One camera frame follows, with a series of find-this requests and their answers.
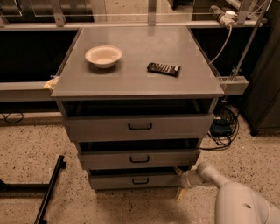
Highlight white power cable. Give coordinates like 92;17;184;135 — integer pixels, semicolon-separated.
207;24;234;67

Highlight grey middle drawer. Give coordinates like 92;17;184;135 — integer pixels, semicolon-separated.
78;150;199;170

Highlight black metal floor stand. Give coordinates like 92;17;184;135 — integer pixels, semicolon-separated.
0;155;67;224

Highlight black snack bar packet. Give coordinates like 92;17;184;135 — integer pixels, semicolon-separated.
147;62;180;77

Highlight grey drawer cabinet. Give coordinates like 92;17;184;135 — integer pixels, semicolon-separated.
52;26;224;180

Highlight black floor cable left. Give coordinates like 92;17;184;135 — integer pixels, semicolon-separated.
0;112;25;124

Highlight grey bottom drawer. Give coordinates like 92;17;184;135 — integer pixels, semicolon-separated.
89;173;181;190

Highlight grey aluminium frame rail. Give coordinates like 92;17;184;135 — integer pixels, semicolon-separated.
0;76;249;102

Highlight thin metal rod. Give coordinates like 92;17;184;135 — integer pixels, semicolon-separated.
228;0;271;81

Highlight white paper bowl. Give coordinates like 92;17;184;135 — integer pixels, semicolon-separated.
85;45;123;69

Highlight yellow tape piece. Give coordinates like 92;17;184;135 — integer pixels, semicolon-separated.
44;77;60;90

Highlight grey top drawer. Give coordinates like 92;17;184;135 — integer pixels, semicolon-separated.
63;114;214;142

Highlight black cable bundle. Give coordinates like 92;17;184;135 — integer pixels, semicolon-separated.
199;104;240;151

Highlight dark grey side cabinet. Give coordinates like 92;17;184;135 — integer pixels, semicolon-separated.
242;0;280;136

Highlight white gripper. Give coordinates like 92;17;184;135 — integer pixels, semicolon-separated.
174;167;204;201

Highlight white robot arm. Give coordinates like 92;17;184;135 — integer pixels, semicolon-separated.
174;161;280;224

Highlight grey drawer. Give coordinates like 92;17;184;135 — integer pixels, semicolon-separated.
78;150;199;170
89;173;181;190
63;114;214;142

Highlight dark power adapter box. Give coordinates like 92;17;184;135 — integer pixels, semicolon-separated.
210;119;232;137

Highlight power strip with plug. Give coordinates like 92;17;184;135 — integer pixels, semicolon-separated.
209;5;237;27

